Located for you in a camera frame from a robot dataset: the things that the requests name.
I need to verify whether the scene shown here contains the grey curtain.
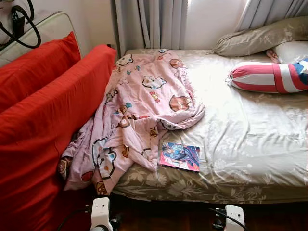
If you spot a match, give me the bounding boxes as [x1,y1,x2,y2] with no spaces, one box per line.
[235,0,308,32]
[115,0,189,51]

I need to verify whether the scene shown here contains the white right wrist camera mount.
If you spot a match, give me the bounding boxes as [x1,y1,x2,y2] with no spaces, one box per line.
[224,205,246,231]

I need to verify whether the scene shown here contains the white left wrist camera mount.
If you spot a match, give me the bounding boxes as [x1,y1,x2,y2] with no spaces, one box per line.
[90,196,114,231]

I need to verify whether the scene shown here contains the colourful comic book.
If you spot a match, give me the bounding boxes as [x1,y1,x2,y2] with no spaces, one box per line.
[158,141,201,172]

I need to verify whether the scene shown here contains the pink cartoon print blanket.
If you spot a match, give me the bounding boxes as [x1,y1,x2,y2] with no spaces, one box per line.
[57,50,206,195]

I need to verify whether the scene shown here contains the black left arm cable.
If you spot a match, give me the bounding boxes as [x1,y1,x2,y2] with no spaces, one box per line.
[57,205,93,231]

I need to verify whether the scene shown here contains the large red cushion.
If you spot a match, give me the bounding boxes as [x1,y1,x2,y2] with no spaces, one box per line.
[0,31,81,114]
[0,44,117,231]

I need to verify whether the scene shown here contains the beige floral pillow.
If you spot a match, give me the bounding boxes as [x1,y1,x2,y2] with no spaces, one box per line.
[212,17,308,57]

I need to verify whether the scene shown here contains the white handbag black handles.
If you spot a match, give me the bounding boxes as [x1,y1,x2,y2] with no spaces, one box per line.
[0,0,42,50]

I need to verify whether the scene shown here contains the small pink patterned cloth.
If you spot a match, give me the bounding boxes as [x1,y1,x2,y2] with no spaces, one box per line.
[266,48,281,63]

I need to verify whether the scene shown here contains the red white striped bolster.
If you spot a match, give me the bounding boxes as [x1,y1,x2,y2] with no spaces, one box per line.
[227,57,308,94]

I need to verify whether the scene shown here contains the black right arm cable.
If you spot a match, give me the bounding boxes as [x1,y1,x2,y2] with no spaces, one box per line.
[209,207,246,229]

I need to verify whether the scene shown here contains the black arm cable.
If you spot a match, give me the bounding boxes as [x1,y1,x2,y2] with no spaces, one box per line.
[209,207,246,229]
[57,205,93,231]

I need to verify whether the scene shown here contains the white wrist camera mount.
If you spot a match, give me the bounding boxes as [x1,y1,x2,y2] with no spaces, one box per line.
[90,196,114,231]
[224,205,246,231]

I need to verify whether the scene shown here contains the plain white pillow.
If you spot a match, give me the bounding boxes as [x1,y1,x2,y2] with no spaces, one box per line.
[272,40,308,64]

